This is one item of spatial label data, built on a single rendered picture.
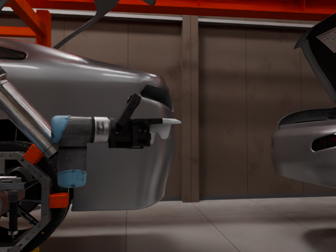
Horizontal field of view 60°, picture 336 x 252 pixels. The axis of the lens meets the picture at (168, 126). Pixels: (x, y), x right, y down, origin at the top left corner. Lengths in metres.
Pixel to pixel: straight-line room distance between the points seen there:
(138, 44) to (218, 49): 1.62
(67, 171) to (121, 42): 5.23
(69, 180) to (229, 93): 5.41
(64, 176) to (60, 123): 0.14
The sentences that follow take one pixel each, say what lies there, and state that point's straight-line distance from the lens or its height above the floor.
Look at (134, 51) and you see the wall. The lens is 5.90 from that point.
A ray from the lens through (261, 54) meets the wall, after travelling 6.50.
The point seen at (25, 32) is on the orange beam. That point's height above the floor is 2.65.
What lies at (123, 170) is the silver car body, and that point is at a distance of 1.88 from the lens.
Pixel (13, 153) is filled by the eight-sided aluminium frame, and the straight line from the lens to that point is 1.78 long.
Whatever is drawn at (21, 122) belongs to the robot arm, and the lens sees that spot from 0.94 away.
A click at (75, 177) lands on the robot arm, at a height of 1.09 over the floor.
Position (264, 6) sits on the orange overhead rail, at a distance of 4.73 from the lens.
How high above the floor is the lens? 1.19
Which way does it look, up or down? 3 degrees up
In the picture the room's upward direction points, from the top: straight up
